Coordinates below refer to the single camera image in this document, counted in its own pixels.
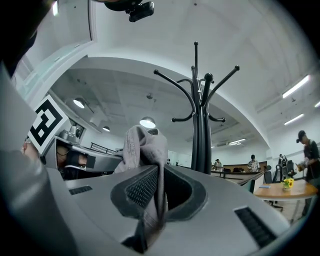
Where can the dome pendant lamp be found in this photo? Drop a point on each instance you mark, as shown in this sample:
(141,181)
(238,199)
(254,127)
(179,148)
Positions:
(79,103)
(106,129)
(147,122)

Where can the group of black wall discs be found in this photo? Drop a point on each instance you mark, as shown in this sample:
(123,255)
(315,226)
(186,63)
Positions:
(169,161)

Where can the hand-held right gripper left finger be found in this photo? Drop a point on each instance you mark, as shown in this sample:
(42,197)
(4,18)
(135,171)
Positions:
(95,210)

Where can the round wooden table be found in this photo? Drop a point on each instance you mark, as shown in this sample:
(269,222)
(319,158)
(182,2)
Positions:
(285,193)

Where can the black coat rack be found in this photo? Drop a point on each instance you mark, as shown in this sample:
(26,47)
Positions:
(198,130)

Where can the black office chair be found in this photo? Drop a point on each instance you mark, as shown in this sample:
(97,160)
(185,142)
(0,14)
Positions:
(268,176)

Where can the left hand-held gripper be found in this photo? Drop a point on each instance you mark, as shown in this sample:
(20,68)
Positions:
(47,120)

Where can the black balcony railing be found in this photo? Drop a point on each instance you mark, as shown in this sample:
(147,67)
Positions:
(102,148)

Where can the grey cloth garment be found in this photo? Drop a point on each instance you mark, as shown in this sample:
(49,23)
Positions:
(147,150)

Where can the black head camera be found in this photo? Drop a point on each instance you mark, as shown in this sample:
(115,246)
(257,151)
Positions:
(141,11)

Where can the ceiling sensor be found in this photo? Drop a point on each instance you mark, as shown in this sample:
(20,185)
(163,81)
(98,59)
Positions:
(149,96)

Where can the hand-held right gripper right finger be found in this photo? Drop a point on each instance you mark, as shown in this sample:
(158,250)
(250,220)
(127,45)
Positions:
(215,220)

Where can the long ceiling light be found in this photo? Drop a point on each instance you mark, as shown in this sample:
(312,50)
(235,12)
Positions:
(296,87)
(237,142)
(294,119)
(317,104)

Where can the wooden counter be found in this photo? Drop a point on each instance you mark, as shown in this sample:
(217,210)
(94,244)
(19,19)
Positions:
(237,175)

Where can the vase of yellow flowers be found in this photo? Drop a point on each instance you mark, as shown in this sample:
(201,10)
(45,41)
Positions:
(287,184)

